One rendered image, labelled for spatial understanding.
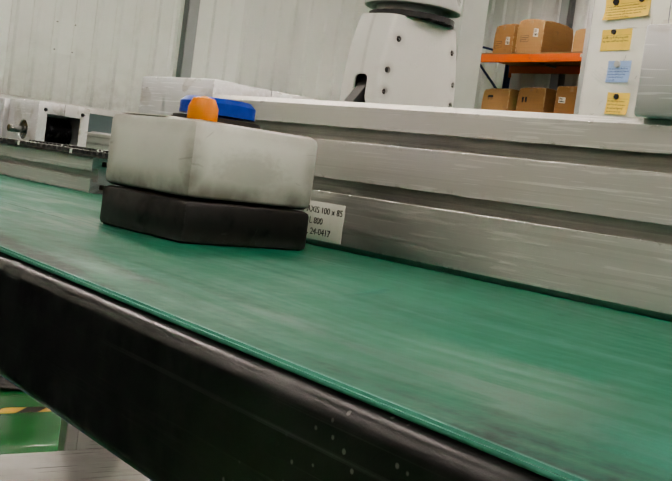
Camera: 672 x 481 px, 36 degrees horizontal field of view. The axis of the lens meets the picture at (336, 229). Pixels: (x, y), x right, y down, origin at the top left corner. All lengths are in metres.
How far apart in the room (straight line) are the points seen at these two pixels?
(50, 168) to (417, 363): 0.73
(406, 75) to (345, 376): 0.66
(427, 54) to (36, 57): 11.53
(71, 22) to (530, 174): 12.08
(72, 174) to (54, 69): 11.52
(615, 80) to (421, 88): 3.33
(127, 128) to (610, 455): 0.39
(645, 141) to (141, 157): 0.24
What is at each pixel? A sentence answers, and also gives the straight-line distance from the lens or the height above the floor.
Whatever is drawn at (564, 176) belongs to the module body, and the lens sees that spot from 0.49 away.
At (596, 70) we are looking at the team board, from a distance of 4.26.
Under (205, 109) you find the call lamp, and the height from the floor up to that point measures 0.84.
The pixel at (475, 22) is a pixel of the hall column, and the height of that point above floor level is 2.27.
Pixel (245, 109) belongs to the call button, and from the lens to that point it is 0.53.
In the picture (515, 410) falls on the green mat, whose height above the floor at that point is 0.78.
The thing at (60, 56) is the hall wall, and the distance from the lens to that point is 12.45.
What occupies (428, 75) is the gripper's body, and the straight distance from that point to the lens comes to 0.89.
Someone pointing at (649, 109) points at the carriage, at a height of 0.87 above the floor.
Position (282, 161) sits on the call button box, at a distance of 0.52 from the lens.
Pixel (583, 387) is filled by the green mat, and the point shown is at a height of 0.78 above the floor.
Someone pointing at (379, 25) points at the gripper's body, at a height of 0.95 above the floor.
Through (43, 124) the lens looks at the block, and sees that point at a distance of 1.67.
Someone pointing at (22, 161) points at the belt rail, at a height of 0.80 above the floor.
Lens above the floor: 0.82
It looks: 3 degrees down
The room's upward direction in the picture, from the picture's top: 8 degrees clockwise
